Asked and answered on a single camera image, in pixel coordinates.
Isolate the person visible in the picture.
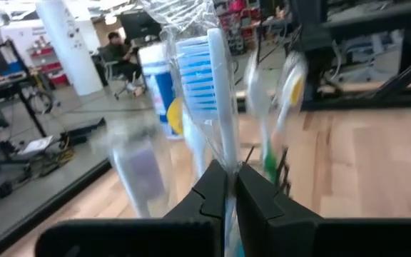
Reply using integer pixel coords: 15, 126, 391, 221
100, 31, 145, 98

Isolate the blue toothbrush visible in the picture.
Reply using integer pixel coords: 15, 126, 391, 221
139, 0, 245, 257

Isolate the black wire caddy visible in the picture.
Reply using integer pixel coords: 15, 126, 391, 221
243, 145, 294, 199

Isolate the grey office chair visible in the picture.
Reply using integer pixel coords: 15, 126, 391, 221
96, 46, 146, 101

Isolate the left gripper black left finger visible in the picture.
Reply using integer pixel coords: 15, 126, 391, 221
36, 159, 228, 257

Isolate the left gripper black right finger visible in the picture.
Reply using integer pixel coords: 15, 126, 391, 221
235, 162, 411, 257

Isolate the yellow toothbrush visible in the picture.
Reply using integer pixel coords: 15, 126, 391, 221
271, 51, 310, 151

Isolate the white round pillar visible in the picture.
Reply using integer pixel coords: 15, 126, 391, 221
35, 0, 103, 96

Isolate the Lysol wipes canister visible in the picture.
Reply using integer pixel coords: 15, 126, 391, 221
137, 41, 186, 139

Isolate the black floor case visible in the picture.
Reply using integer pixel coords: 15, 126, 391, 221
61, 117, 106, 146

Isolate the black monitor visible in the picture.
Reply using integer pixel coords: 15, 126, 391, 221
119, 10, 163, 41

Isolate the purple toothbrush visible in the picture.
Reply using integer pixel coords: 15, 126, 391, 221
111, 119, 180, 219

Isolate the white paper sheet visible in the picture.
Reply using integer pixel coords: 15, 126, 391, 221
19, 135, 55, 155

